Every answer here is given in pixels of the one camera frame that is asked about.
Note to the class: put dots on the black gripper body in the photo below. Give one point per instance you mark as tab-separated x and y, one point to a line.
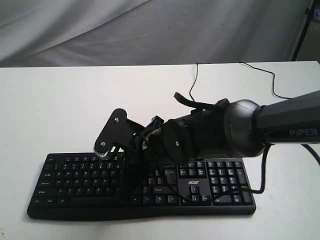
138	159

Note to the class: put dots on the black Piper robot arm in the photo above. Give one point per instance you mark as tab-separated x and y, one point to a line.
225	129

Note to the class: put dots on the black acer keyboard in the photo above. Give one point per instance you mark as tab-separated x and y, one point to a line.
81	187

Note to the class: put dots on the grey backdrop cloth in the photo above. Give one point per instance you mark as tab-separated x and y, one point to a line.
65	33

